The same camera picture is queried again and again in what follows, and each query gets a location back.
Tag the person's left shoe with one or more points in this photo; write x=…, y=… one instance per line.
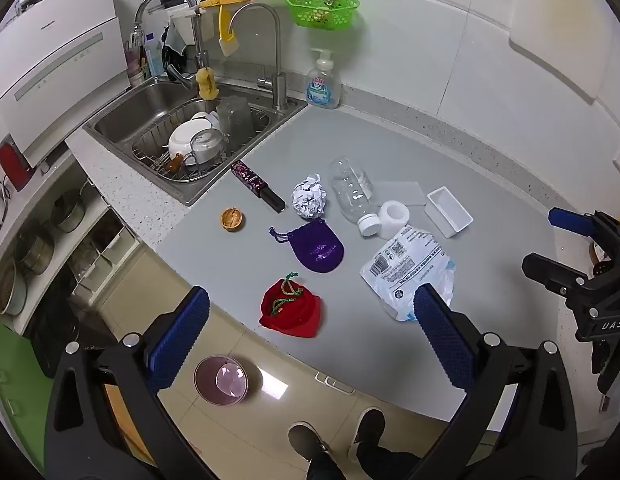
x=307, y=440

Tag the white countertop dishwasher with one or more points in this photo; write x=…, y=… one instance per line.
x=55, y=60

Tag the white storage bins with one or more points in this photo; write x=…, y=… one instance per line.
x=105, y=255

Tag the slim steel gooseneck faucet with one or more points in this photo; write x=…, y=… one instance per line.
x=280, y=90

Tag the large steel pot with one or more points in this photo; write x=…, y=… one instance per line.
x=35, y=255

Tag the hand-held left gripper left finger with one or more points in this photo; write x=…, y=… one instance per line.
x=180, y=340

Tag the red container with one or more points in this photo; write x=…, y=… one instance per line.
x=10, y=165

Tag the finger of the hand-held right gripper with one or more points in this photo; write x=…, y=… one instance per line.
x=567, y=217
x=549, y=272

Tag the steel pot with lid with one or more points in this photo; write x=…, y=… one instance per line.
x=70, y=212

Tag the walnut shell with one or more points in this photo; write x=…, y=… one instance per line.
x=233, y=220

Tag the dark hanging cloth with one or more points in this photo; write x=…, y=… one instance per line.
x=175, y=42

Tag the green plastic basket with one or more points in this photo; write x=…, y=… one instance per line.
x=315, y=15

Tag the clear glass container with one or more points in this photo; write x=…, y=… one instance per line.
x=235, y=117

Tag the printed white plastic bag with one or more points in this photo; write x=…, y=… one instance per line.
x=404, y=265

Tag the person's dark trousers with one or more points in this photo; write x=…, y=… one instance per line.
x=370, y=465

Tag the chrome pull-out faucet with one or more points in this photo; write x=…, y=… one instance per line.
x=200, y=55

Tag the hand soap pump bottle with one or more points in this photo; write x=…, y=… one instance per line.
x=322, y=90

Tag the yellow sponge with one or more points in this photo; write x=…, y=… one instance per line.
x=207, y=85

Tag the white plate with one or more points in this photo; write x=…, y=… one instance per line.
x=205, y=120

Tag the pink trash bin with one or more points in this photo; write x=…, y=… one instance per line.
x=210, y=375

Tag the white bowl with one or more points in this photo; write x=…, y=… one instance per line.
x=182, y=137

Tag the stainless steel sink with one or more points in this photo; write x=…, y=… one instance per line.
x=135, y=115

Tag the yellow dish brush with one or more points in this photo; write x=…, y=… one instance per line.
x=227, y=40

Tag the white tape roll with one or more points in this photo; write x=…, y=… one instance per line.
x=389, y=225

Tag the paper ball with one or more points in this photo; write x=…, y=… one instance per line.
x=310, y=197

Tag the white rectangular box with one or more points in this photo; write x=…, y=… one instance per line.
x=454, y=217

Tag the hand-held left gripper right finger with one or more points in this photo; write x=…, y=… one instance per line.
x=444, y=340

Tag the green cabinet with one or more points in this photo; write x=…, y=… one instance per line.
x=15, y=385

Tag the grey pad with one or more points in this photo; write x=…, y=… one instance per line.
x=404, y=192

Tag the brown bottle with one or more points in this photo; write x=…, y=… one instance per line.
x=136, y=70

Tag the brown wooden utensil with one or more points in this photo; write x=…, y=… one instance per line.
x=175, y=162

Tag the pale basin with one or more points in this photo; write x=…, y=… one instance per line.
x=12, y=290

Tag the clear plastic bottle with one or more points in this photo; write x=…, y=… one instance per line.
x=350, y=185

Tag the person's shoe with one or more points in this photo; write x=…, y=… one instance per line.
x=367, y=430
x=307, y=440

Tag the person's right shoe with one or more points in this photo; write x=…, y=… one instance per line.
x=367, y=430

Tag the brown packet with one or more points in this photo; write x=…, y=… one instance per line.
x=600, y=252

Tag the white bottle blue label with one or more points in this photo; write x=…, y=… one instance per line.
x=152, y=57

